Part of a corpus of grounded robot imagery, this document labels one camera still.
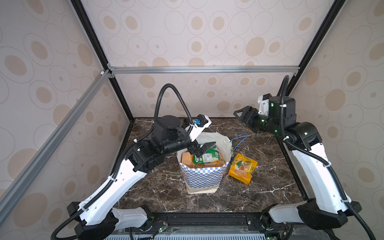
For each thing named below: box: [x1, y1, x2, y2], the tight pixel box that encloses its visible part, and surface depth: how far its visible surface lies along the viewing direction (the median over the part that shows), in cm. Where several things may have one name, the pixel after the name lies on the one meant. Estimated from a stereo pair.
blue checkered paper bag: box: [177, 132, 233, 194], surface depth 73 cm
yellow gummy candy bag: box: [228, 153, 259, 185], surface depth 89 cm
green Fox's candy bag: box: [192, 148, 221, 164], surface depth 85 cm
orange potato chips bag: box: [190, 155, 220, 166], surface depth 84 cm
